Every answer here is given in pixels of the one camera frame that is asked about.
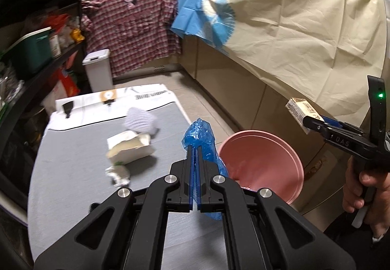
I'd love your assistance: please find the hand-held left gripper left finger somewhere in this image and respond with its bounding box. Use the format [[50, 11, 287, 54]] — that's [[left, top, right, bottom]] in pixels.
[[33, 144, 195, 270]]

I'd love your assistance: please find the pink plastic bin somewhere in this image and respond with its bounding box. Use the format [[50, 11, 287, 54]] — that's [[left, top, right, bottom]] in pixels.
[[218, 130, 305, 205]]

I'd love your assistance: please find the red printed bag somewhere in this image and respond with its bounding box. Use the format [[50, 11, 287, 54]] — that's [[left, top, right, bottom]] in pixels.
[[56, 70, 80, 98]]

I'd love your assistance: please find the blue plastic bag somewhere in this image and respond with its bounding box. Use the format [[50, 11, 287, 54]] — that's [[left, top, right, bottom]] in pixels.
[[182, 118, 229, 221]]

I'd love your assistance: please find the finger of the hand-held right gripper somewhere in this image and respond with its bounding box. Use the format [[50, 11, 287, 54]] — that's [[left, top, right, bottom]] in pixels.
[[303, 116, 345, 136], [322, 117, 371, 142]]

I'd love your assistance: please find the pink plaid shirt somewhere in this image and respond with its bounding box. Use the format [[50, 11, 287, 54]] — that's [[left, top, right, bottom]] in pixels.
[[80, 0, 183, 78]]

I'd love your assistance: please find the orange red plastic bag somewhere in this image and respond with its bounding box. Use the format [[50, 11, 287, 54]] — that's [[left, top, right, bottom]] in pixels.
[[46, 14, 70, 30]]

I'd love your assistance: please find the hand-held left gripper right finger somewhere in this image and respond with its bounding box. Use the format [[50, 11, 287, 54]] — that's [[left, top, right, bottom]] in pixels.
[[196, 146, 357, 270]]

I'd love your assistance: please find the white tissue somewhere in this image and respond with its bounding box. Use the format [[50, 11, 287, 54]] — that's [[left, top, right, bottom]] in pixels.
[[104, 165, 132, 188]]

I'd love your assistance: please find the cream cover sheet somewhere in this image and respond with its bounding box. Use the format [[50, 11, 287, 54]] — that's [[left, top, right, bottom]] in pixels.
[[210, 0, 390, 129]]

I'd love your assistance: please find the green storage box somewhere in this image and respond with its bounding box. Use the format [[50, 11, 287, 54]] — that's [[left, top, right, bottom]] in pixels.
[[3, 26, 54, 77]]

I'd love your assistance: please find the person's right hand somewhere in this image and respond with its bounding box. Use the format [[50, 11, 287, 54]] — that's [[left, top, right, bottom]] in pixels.
[[343, 163, 390, 213]]

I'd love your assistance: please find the small beige box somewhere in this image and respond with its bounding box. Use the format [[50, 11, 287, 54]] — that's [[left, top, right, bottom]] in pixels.
[[285, 97, 324, 135]]

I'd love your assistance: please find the torn beige carton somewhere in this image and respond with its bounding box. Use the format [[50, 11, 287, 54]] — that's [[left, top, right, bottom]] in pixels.
[[105, 130, 156, 167]]

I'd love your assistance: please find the person's right forearm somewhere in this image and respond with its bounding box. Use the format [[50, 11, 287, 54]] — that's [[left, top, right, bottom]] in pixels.
[[324, 194, 390, 270]]

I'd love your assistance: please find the blue plastic cloth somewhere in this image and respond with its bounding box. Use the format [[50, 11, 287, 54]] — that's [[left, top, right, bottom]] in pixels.
[[170, 0, 241, 48]]

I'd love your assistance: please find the grey printed ironing board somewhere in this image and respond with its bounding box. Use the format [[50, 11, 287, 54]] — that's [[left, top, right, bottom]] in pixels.
[[27, 83, 229, 264]]

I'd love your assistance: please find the white lidded bin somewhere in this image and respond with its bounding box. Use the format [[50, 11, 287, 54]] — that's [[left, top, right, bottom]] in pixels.
[[82, 49, 115, 94]]

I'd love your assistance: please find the white label jar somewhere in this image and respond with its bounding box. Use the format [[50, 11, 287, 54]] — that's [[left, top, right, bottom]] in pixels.
[[49, 34, 61, 59]]

